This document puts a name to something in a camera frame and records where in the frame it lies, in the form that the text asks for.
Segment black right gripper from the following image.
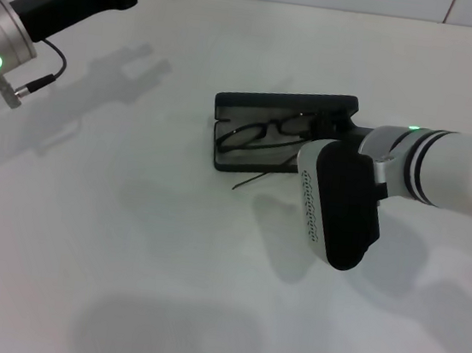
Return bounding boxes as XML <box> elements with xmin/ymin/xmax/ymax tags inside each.
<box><xmin>306</xmin><ymin>106</ymin><xmax>377</xmax><ymax>151</ymax></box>

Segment black glasses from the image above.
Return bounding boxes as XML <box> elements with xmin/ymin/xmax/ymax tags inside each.
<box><xmin>208</xmin><ymin>100</ymin><xmax>321</xmax><ymax>200</ymax></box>

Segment black glasses case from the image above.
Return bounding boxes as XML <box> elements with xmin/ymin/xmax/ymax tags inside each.
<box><xmin>205</xmin><ymin>78</ymin><xmax>361</xmax><ymax>188</ymax></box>

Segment left wrist silver connector port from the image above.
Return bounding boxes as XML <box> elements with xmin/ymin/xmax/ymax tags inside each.
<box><xmin>0</xmin><ymin>78</ymin><xmax>27</xmax><ymax>112</ymax></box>

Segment right camera mount bracket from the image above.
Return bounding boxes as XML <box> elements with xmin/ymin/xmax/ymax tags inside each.
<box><xmin>370</xmin><ymin>153</ymin><xmax>399</xmax><ymax>186</ymax></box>

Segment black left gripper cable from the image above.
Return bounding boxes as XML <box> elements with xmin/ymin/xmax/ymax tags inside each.
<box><xmin>15</xmin><ymin>36</ymin><xmax>71</xmax><ymax>98</ymax></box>

